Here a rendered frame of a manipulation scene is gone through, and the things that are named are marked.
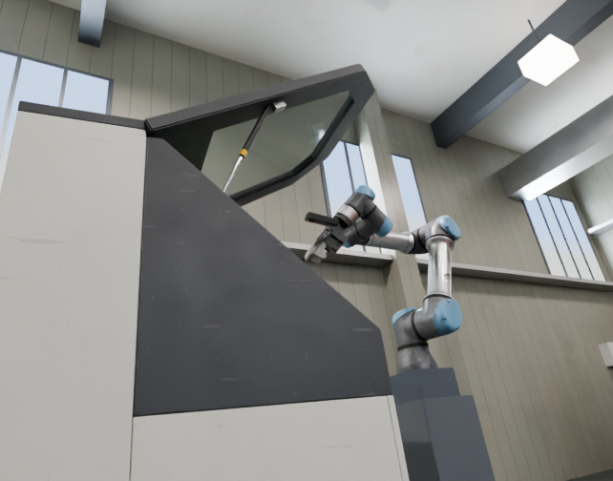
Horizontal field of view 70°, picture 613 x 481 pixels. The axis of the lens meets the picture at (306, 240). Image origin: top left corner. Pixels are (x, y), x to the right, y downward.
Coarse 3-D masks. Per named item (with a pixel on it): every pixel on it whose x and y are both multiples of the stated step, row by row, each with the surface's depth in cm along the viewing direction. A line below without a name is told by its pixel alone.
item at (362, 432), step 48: (144, 432) 82; (192, 432) 85; (240, 432) 88; (288, 432) 92; (336, 432) 96; (384, 432) 100; (144, 480) 79; (192, 480) 82; (240, 480) 85; (288, 480) 88; (336, 480) 92; (384, 480) 95
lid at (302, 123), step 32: (256, 96) 128; (288, 96) 136; (320, 96) 149; (352, 96) 167; (160, 128) 111; (192, 128) 119; (224, 128) 133; (288, 128) 160; (320, 128) 178; (192, 160) 135; (224, 160) 152; (256, 160) 168; (288, 160) 188; (320, 160) 207; (224, 192) 176; (256, 192) 193
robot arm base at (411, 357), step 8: (408, 344) 162; (416, 344) 161; (424, 344) 162; (400, 352) 163; (408, 352) 160; (416, 352) 159; (424, 352) 159; (400, 360) 162; (408, 360) 159; (416, 360) 158; (424, 360) 157; (432, 360) 158; (400, 368) 160; (408, 368) 157
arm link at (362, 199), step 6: (360, 186) 159; (366, 186) 158; (354, 192) 158; (360, 192) 156; (366, 192) 157; (372, 192) 158; (354, 198) 156; (360, 198) 156; (366, 198) 156; (372, 198) 158; (348, 204) 155; (354, 204) 155; (360, 204) 155; (366, 204) 156; (372, 204) 157; (360, 210) 155; (366, 210) 157; (360, 216) 157
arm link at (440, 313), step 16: (432, 224) 183; (448, 224) 179; (432, 240) 179; (448, 240) 177; (432, 256) 175; (448, 256) 174; (432, 272) 169; (448, 272) 169; (432, 288) 165; (448, 288) 164; (432, 304) 158; (448, 304) 155; (416, 320) 160; (432, 320) 155; (448, 320) 152; (432, 336) 158
